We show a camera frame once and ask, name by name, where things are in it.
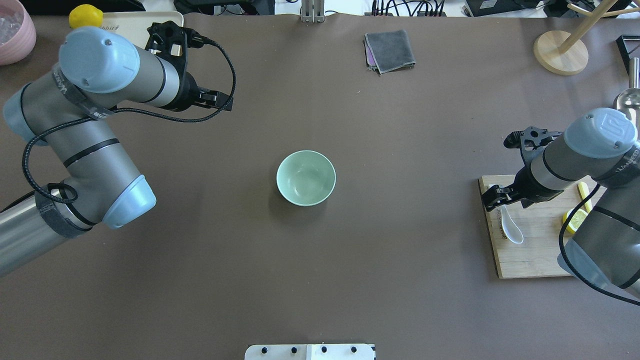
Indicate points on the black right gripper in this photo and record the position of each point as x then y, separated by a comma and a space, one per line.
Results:
521, 188

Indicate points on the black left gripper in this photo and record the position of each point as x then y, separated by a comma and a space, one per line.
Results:
188, 91

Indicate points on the white ceramic spoon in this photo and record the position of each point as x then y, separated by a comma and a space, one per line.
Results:
510, 229

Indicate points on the green ceramic bowl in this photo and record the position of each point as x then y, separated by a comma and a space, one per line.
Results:
306, 178

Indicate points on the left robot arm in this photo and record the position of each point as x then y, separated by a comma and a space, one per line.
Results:
78, 170

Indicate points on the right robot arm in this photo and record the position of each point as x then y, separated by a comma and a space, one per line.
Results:
603, 144

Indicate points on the pink bowl with ice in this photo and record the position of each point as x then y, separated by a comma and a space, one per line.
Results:
18, 34

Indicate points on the lemon slice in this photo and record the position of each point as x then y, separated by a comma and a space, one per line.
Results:
574, 222

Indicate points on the yellow lemon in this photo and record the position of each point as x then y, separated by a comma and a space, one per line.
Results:
85, 15

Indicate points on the wooden stand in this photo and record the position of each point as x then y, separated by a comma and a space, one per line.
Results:
564, 53

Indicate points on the metal scoop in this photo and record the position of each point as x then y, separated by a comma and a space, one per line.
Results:
628, 101

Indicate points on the grey folded cloth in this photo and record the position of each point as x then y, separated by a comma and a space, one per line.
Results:
388, 51

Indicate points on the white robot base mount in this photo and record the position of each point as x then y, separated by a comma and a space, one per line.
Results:
311, 351

